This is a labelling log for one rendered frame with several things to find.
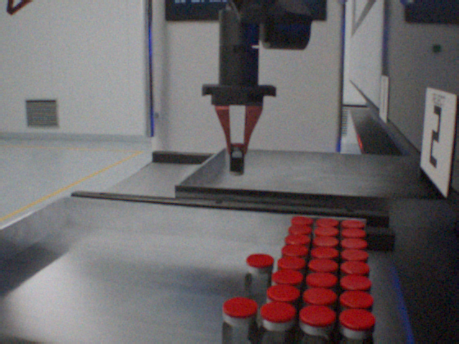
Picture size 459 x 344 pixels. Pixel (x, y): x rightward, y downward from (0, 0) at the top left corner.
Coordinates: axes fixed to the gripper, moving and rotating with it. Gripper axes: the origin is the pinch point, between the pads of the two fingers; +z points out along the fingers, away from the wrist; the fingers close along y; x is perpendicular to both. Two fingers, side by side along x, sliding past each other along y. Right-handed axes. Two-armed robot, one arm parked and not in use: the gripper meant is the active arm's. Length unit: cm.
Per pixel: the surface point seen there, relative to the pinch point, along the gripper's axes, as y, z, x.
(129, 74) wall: -120, 8, 552
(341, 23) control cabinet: 27, -22, 46
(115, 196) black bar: -15.7, 4.3, -10.4
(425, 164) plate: 12.0, -5.8, -34.8
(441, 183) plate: 10.7, -5.8, -39.9
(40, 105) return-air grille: -260, 51, 586
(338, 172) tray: 17.9, 5.7, 9.0
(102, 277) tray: -13.1, 5.9, -29.2
